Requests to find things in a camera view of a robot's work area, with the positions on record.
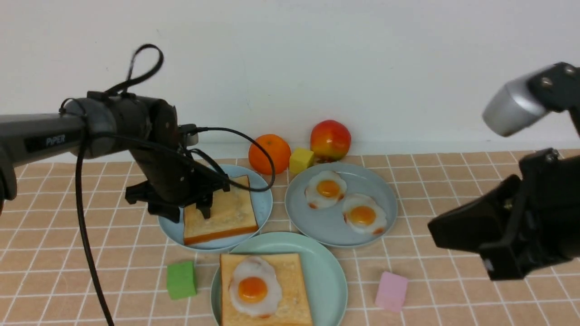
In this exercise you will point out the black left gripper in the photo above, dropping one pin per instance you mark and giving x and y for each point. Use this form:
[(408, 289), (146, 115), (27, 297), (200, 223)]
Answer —
[(176, 181)]

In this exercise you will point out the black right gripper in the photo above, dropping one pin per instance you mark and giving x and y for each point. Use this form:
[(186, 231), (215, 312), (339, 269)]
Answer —
[(526, 223)]

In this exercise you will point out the toast slice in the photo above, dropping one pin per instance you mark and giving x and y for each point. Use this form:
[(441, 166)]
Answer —
[(294, 309), (231, 214)]

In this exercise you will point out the fried egg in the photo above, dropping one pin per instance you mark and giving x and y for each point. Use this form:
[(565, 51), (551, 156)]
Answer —
[(325, 190), (254, 289), (363, 215)]

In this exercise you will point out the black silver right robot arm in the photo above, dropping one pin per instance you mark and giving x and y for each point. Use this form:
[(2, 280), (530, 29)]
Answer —
[(525, 100)]

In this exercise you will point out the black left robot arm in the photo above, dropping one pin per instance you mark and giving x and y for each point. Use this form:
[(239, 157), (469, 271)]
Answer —
[(144, 126)]

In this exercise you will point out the light blue plate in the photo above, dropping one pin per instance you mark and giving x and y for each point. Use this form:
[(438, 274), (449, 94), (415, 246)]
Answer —
[(262, 206)]

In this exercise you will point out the green cube block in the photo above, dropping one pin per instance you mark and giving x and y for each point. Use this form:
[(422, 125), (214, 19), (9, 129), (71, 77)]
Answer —
[(181, 280)]

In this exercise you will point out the orange fruit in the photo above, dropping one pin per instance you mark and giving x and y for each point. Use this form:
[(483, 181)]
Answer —
[(278, 150)]

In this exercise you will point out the yellow cube block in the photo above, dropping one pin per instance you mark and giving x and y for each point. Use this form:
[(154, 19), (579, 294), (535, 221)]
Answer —
[(300, 160)]

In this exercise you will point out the grey-blue plate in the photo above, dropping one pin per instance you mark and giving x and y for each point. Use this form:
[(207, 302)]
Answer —
[(327, 226)]

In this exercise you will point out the red yellow apple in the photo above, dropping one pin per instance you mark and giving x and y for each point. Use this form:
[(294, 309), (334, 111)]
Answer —
[(330, 141)]

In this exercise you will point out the pink cube block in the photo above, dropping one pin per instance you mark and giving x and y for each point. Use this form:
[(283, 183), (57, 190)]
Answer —
[(391, 292)]

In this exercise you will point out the mint green plate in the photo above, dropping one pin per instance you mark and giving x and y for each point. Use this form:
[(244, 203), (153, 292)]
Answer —
[(326, 285)]

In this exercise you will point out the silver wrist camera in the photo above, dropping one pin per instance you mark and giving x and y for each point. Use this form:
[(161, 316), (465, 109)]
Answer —
[(189, 135)]

